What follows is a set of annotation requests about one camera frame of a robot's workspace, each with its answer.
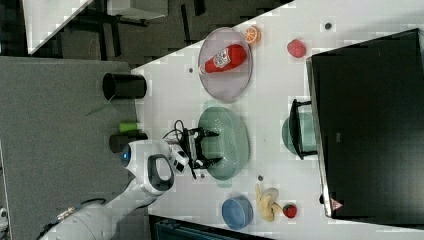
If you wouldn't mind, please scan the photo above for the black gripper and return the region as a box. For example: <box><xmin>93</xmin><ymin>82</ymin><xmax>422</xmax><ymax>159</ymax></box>
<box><xmin>183</xmin><ymin>128</ymin><xmax>222</xmax><ymax>179</ymax></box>

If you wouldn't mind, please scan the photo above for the green plastic strainer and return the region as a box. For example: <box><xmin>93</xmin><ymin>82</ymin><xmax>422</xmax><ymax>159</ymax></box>
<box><xmin>198</xmin><ymin>100</ymin><xmax>250</xmax><ymax>188</ymax></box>

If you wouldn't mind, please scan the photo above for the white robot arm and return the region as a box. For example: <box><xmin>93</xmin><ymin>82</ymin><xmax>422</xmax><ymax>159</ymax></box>
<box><xmin>37</xmin><ymin>127</ymin><xmax>219</xmax><ymax>240</ymax></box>

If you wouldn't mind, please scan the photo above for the round grey plate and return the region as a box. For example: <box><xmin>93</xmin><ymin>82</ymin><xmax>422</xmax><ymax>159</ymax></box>
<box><xmin>198</xmin><ymin>27</ymin><xmax>253</xmax><ymax>103</ymax></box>

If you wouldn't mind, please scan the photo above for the blue cup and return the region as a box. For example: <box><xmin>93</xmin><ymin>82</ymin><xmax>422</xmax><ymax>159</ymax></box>
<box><xmin>221</xmin><ymin>195</ymin><xmax>254</xmax><ymax>230</ymax></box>

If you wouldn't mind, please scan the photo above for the yellow banana bunch toy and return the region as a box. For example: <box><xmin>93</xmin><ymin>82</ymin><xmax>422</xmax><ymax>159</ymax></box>
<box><xmin>255</xmin><ymin>184</ymin><xmax>283</xmax><ymax>222</ymax></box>

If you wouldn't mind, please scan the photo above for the small black cylinder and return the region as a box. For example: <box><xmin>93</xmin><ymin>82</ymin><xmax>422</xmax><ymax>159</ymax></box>
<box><xmin>109</xmin><ymin>131</ymin><xmax>148</xmax><ymax>153</ymax></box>

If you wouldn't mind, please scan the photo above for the green cup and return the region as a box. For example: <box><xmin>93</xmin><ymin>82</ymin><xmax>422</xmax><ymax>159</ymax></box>
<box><xmin>282</xmin><ymin>113</ymin><xmax>317</xmax><ymax>156</ymax></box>

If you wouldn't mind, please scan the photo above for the red ketchup bottle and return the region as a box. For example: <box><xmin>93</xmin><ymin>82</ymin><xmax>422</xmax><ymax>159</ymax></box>
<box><xmin>199</xmin><ymin>44</ymin><xmax>247</xmax><ymax>74</ymax></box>

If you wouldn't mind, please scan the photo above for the small red strawberry toy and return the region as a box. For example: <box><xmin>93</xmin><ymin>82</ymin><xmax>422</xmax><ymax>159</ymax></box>
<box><xmin>283</xmin><ymin>204</ymin><xmax>297</xmax><ymax>219</ymax></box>

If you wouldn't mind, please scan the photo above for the black cylinder container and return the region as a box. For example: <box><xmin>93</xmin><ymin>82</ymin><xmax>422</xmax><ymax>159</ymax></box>
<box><xmin>102</xmin><ymin>73</ymin><xmax>147</xmax><ymax>100</ymax></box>

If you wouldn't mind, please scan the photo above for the orange slice toy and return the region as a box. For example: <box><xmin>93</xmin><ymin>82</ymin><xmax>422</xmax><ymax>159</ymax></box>
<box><xmin>245</xmin><ymin>25</ymin><xmax>261</xmax><ymax>44</ymax></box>

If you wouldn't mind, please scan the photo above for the pink strawberry toy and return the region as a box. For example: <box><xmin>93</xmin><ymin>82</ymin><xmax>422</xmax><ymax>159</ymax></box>
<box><xmin>287</xmin><ymin>39</ymin><xmax>306</xmax><ymax>58</ymax></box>

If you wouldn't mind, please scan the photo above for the black toaster oven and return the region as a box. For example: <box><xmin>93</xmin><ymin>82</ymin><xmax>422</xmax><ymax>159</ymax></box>
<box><xmin>306</xmin><ymin>29</ymin><xmax>424</xmax><ymax>229</ymax></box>

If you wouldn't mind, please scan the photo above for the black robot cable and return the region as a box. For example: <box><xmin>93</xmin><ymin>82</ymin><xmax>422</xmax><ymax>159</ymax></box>
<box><xmin>162</xmin><ymin>119</ymin><xmax>186</xmax><ymax>142</ymax></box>

